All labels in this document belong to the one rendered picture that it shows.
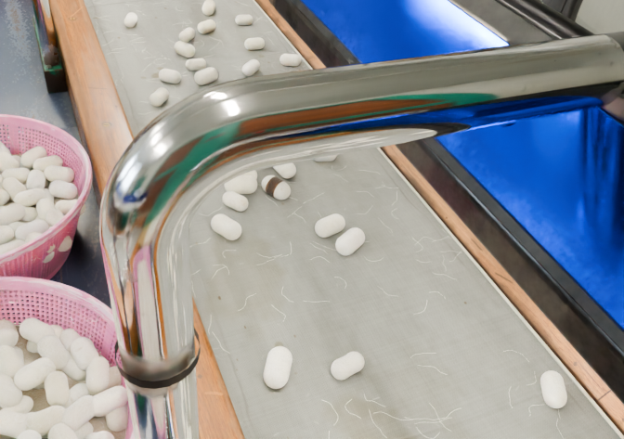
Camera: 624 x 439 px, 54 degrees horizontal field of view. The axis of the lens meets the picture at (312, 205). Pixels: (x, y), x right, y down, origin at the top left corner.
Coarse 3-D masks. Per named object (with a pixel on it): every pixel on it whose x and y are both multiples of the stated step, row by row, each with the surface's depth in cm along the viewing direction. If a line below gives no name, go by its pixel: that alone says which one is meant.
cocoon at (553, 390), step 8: (544, 376) 54; (552, 376) 53; (560, 376) 54; (544, 384) 53; (552, 384) 53; (560, 384) 53; (544, 392) 53; (552, 392) 52; (560, 392) 52; (544, 400) 53; (552, 400) 52; (560, 400) 52
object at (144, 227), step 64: (384, 64) 16; (448, 64) 17; (512, 64) 17; (576, 64) 18; (192, 128) 14; (256, 128) 14; (320, 128) 15; (384, 128) 16; (448, 128) 17; (128, 192) 15; (192, 192) 15; (128, 256) 15; (128, 320) 17; (192, 320) 19; (128, 384) 20; (192, 384) 20
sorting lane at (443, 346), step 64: (128, 0) 110; (192, 0) 112; (128, 64) 92; (256, 192) 72; (320, 192) 73; (384, 192) 74; (192, 256) 63; (256, 256) 64; (320, 256) 65; (384, 256) 66; (448, 256) 67; (256, 320) 57; (320, 320) 58; (384, 320) 59; (448, 320) 60; (512, 320) 60; (256, 384) 52; (320, 384) 53; (384, 384) 53; (448, 384) 54; (512, 384) 55; (576, 384) 55
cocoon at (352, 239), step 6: (354, 228) 65; (348, 234) 65; (354, 234) 65; (360, 234) 65; (336, 240) 65; (342, 240) 64; (348, 240) 64; (354, 240) 64; (360, 240) 65; (336, 246) 64; (342, 246) 64; (348, 246) 64; (354, 246) 64; (342, 252) 64; (348, 252) 64
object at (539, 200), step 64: (320, 0) 33; (384, 0) 29; (448, 0) 26; (512, 0) 24; (512, 128) 23; (576, 128) 21; (448, 192) 24; (512, 192) 22; (576, 192) 20; (512, 256) 21; (576, 256) 20; (576, 320) 19
